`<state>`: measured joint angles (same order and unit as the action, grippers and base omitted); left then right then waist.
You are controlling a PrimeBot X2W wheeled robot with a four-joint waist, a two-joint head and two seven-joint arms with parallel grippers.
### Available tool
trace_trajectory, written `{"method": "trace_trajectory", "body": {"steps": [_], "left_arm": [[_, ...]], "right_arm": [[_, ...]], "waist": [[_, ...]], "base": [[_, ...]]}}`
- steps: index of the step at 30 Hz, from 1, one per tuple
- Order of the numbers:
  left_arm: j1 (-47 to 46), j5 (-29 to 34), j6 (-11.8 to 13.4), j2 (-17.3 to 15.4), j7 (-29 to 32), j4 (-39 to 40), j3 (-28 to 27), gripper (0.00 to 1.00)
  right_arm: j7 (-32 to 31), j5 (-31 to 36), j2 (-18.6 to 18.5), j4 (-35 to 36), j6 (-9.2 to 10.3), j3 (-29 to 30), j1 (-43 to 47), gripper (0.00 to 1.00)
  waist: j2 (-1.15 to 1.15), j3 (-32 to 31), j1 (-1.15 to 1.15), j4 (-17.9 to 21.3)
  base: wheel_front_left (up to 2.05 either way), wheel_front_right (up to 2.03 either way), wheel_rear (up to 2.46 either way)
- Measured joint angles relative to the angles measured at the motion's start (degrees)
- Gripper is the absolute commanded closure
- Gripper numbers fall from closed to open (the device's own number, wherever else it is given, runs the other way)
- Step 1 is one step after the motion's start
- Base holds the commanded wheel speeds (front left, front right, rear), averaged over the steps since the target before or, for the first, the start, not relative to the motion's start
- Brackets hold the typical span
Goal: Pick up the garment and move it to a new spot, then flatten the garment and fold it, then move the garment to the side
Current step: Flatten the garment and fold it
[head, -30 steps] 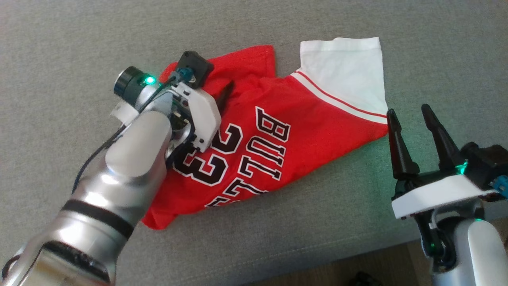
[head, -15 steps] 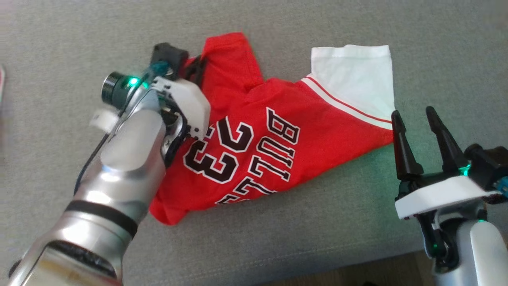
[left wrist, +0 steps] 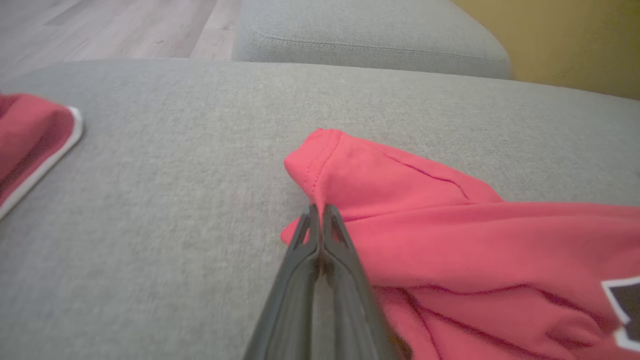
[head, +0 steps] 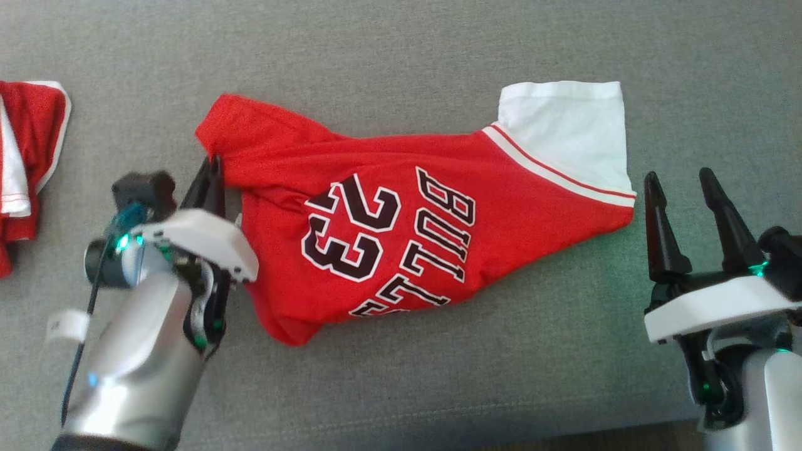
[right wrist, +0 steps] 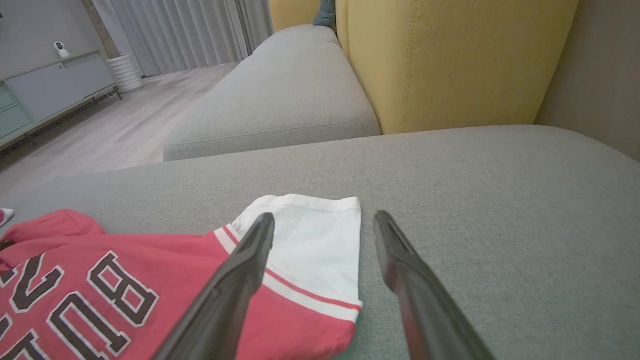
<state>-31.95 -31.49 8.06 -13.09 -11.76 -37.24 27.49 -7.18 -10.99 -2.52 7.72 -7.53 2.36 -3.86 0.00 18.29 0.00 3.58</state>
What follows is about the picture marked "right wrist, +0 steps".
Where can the large grey sofa seat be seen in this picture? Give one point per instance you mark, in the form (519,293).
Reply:
(500,225)

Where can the teal throw pillow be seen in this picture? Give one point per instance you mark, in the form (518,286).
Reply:
(326,12)

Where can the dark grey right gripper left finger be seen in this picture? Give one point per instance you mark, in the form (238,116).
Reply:
(225,305)

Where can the yellow sofa back cushion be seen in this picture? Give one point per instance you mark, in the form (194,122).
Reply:
(460,60)

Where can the brown wooden trunk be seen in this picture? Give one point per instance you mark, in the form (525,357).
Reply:
(100,27)

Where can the small white security camera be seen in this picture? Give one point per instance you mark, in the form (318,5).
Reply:
(61,49)

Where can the grey low cabinet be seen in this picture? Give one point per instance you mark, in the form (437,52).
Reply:
(45,95)

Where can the grey sofa seat cushion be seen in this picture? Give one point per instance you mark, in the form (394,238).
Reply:
(280,100)
(300,36)

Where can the grey pleated curtain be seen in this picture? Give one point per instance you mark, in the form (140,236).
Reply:
(185,30)

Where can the red jersey with black lettering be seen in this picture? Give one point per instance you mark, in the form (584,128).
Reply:
(165,280)

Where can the white ribbed planter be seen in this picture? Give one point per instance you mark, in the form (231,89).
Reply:
(125,72)

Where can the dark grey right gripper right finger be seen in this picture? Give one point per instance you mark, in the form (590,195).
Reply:
(427,315)

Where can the red shorts with white stripe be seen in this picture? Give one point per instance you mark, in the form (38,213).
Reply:
(4,216)

